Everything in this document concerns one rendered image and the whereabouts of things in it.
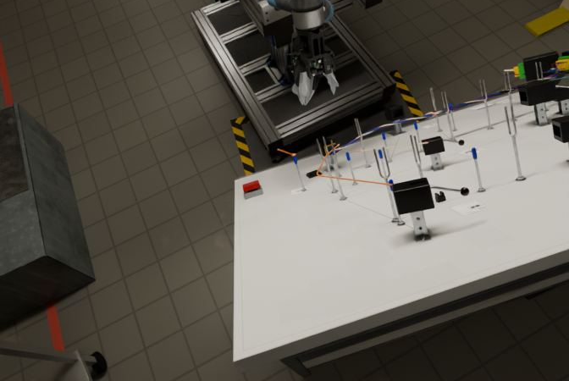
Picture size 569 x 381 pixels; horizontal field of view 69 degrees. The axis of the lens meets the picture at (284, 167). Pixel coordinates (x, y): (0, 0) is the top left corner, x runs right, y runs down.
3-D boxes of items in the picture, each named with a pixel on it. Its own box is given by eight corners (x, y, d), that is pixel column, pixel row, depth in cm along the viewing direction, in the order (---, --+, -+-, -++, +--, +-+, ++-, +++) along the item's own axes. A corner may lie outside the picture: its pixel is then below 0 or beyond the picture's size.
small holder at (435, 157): (470, 164, 94) (464, 134, 93) (428, 173, 97) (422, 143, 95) (466, 158, 98) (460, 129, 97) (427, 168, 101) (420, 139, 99)
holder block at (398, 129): (395, 129, 155) (389, 103, 152) (409, 133, 143) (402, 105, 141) (383, 133, 154) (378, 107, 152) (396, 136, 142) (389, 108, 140)
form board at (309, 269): (536, 91, 157) (536, 86, 157) (1058, 96, 57) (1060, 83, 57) (236, 184, 150) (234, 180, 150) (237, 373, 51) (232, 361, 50)
